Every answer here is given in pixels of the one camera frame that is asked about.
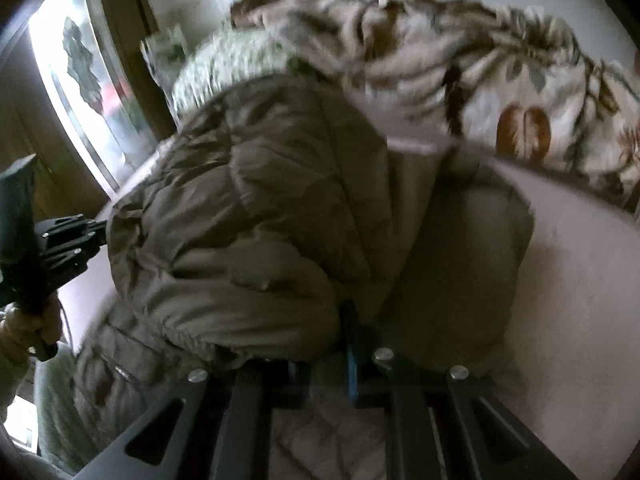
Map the stained glass window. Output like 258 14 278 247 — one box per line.
28 0 157 197

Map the green white checkered pillow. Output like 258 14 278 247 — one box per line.
170 27 300 119

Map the grey left sleeve forearm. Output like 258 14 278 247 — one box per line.
16 342 99 479

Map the left hand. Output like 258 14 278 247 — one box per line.
1 292 63 365

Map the leaf print blanket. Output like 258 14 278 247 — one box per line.
230 0 639 205

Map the olive puffer jacket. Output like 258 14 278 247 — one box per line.
70 75 534 479

